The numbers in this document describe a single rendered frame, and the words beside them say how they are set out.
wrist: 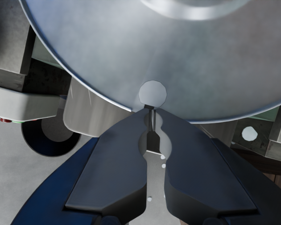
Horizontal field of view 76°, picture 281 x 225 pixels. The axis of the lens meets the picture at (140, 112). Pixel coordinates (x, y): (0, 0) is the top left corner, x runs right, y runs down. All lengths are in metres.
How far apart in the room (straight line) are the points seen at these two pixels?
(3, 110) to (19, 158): 0.81
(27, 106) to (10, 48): 0.10
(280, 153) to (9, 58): 0.47
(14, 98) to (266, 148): 0.44
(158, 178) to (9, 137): 0.82
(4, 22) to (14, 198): 1.03
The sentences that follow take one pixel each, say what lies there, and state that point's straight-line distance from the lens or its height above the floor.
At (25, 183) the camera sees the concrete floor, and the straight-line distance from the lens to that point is 1.21.
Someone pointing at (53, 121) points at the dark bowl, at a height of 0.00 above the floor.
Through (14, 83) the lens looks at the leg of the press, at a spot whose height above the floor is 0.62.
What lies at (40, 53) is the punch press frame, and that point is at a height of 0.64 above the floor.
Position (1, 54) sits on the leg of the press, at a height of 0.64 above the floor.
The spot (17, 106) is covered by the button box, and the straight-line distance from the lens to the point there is 0.37.
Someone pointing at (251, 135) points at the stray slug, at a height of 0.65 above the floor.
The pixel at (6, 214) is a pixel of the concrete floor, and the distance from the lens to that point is 1.34.
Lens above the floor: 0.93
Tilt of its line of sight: 86 degrees down
